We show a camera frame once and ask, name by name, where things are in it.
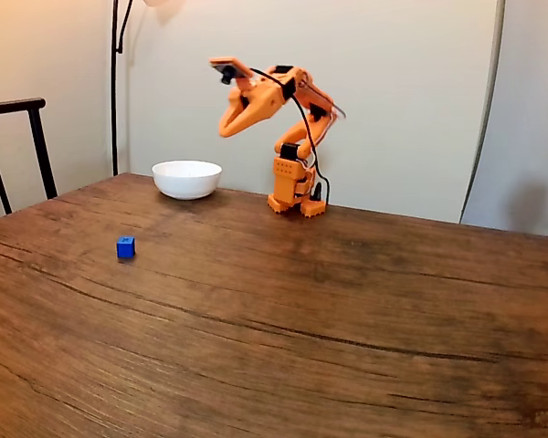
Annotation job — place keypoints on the blue cube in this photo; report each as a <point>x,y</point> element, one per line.
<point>126,248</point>

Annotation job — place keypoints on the white bowl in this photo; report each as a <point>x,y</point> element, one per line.
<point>187,180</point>

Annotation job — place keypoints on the black floor lamp pole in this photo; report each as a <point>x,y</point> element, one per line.
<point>114,114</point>

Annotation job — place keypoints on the black chair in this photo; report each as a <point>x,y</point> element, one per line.
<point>13,104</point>

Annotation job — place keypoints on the orange mounted camera box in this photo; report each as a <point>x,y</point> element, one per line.
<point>230,66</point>

